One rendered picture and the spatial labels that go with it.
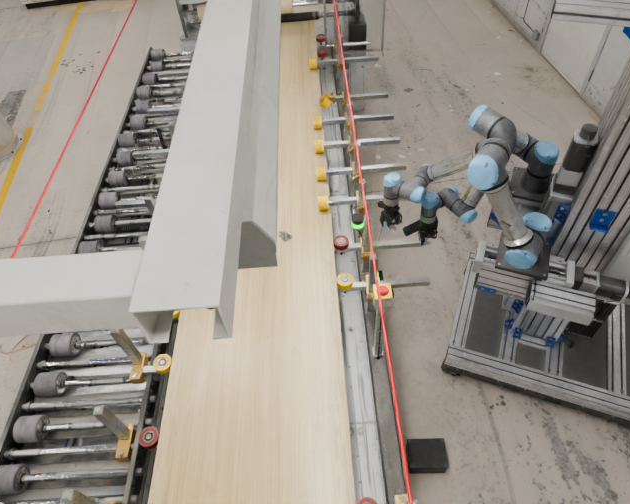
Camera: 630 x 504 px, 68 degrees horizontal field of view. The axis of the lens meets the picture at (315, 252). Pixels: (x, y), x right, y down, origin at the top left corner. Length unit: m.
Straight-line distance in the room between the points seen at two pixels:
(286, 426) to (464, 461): 1.26
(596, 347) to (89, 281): 3.01
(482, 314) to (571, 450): 0.86
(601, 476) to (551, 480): 0.26
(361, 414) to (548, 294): 1.00
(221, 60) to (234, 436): 1.59
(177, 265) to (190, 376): 1.77
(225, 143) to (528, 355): 2.69
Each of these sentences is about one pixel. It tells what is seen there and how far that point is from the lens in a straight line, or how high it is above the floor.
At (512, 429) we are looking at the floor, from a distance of 3.06.
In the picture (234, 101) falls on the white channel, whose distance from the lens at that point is 0.57.
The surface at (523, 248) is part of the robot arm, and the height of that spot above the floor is 1.26.
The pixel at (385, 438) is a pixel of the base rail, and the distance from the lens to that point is 2.17.
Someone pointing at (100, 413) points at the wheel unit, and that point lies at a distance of 1.99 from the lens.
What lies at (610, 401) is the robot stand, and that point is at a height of 0.23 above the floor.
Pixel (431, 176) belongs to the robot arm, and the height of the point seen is 1.33.
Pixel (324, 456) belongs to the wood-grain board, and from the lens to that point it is 1.93.
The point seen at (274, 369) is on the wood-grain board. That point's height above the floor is 0.90.
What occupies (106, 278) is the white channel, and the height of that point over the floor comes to 2.46.
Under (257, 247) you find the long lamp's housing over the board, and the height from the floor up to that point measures 2.34.
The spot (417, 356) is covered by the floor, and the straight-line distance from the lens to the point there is 3.13.
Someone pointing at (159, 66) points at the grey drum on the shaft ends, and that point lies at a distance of 4.37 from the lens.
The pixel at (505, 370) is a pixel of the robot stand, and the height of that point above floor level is 0.23.
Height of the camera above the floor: 2.75
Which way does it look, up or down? 50 degrees down
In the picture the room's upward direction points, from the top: 6 degrees counter-clockwise
